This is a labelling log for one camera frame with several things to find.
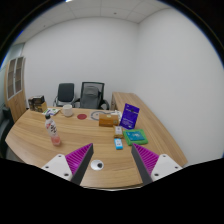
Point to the wooden tissue box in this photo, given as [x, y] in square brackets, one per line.
[108, 120]

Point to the clear bottle with pink drink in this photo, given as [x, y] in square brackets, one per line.
[50, 126]

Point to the wooden cabinet with glass doors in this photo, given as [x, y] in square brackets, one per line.
[14, 91]

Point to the black office chair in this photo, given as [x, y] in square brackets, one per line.
[65, 94]

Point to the dark brown cardboard box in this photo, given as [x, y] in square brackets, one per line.
[37, 103]

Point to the small blue white box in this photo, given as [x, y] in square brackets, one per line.
[118, 144]

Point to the white ceramic cup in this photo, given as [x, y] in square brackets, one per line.
[67, 110]

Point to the grey mesh office chair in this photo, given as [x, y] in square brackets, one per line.
[92, 96]

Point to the green white leaflet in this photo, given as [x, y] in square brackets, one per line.
[51, 111]

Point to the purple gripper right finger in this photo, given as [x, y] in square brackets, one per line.
[152, 166]

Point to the small beige box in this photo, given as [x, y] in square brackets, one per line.
[118, 132]

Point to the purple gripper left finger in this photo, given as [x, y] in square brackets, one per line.
[72, 166]

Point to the purple standing sign card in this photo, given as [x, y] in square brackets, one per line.
[129, 116]

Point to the round red coaster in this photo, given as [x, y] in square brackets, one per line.
[82, 116]

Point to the desk cable grommet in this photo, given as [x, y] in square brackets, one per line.
[97, 165]

